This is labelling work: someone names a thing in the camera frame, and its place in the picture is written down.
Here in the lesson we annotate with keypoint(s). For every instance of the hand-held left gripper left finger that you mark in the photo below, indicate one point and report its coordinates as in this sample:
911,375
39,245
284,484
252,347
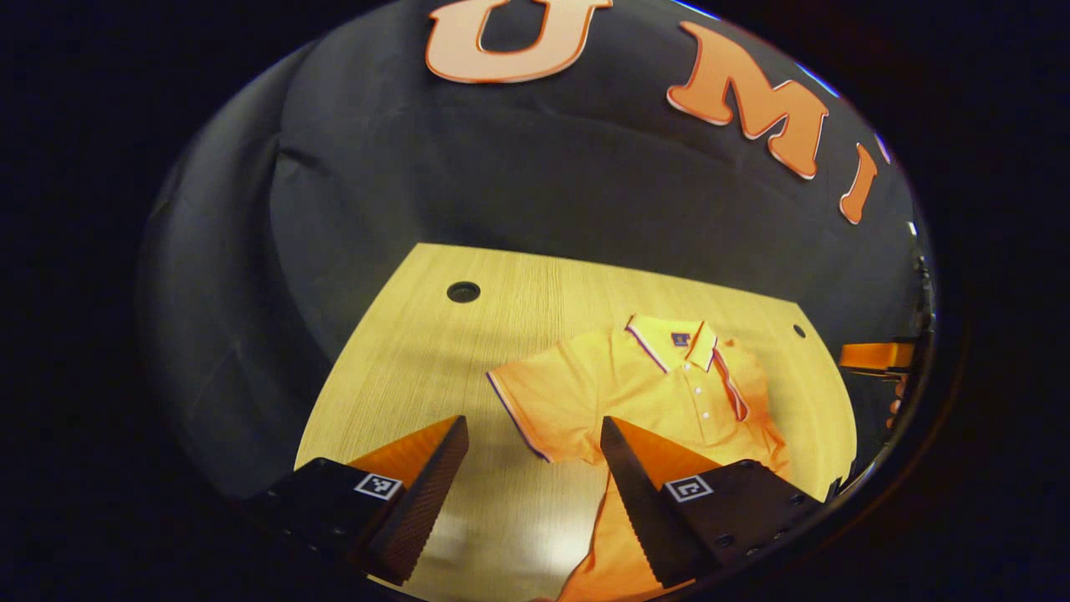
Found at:
422,502

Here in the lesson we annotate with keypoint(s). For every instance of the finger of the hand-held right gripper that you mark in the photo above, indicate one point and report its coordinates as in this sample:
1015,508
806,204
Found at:
873,355

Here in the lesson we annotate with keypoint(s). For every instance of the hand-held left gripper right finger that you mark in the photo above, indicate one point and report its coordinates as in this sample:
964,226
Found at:
639,502

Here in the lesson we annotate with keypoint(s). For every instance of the orange polo T-shirt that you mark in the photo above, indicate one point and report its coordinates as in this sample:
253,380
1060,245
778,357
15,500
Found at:
635,385

